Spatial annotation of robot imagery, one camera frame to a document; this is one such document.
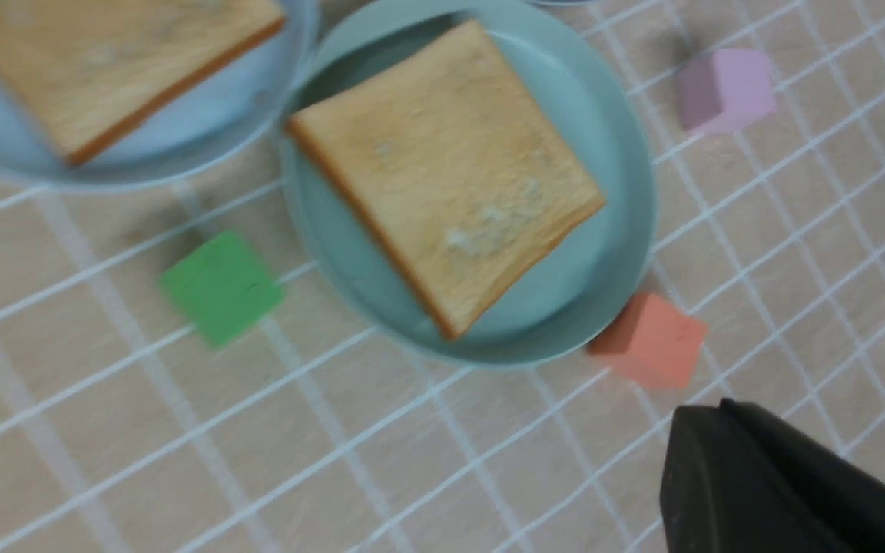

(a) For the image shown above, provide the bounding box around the pink cube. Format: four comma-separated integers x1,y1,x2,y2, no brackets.
675,48,777,135

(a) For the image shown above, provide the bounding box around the toast slice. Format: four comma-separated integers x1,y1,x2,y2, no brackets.
0,1,286,167
287,18,607,340

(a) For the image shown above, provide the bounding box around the green cube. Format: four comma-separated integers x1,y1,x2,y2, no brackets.
159,231,283,349

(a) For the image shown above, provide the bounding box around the mint green front plate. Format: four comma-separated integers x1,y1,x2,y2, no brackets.
280,1,658,366

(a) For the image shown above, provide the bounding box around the grey-blue egg plate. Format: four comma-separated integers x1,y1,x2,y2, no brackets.
528,0,596,8

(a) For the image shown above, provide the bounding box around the orange salmon cube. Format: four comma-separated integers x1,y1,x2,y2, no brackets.
585,293,708,389

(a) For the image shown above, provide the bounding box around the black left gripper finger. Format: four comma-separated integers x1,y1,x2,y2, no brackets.
659,398,885,552

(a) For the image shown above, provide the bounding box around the light blue bread plate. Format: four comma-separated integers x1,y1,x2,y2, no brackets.
0,1,322,190

